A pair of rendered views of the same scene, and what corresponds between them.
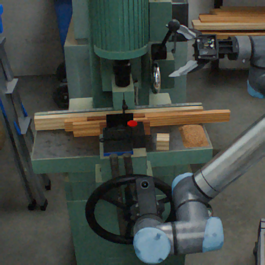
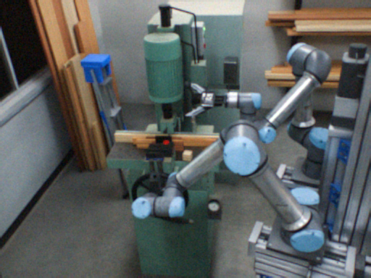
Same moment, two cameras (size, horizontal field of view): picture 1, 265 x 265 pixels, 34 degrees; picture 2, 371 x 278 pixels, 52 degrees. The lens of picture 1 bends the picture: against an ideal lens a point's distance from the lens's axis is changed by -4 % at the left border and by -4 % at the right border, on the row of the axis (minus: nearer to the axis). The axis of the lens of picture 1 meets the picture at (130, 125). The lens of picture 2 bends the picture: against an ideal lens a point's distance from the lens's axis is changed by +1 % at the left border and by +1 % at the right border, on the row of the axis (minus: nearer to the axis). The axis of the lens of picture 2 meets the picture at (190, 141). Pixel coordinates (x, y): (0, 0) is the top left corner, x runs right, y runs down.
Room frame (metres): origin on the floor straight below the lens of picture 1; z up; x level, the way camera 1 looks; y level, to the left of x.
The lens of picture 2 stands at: (-0.41, -0.45, 2.02)
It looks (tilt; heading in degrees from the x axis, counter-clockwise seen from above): 32 degrees down; 11
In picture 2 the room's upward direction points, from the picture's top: 3 degrees counter-clockwise
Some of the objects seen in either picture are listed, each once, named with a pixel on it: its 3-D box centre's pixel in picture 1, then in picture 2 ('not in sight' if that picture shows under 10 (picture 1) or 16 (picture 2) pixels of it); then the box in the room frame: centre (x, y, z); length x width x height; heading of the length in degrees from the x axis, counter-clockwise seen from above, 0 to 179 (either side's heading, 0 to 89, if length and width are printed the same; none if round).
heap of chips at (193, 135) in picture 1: (193, 132); not in sight; (1.27, -0.21, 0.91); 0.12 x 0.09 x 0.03; 3
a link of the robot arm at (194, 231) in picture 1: (196, 230); (169, 203); (0.69, -0.14, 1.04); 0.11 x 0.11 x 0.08; 1
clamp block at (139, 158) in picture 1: (122, 155); (160, 161); (1.15, 0.03, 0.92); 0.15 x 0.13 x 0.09; 93
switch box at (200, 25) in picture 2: not in sight; (198, 38); (1.67, -0.10, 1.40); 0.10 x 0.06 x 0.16; 3
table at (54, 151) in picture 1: (121, 151); (164, 159); (1.23, 0.03, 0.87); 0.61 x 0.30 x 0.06; 93
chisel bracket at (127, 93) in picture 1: (123, 92); (169, 123); (1.36, 0.02, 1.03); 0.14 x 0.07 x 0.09; 3
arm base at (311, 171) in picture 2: not in sight; (317, 163); (1.30, -0.77, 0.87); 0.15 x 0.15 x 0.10
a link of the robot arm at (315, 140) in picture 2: not in sight; (319, 143); (1.30, -0.77, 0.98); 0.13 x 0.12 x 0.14; 35
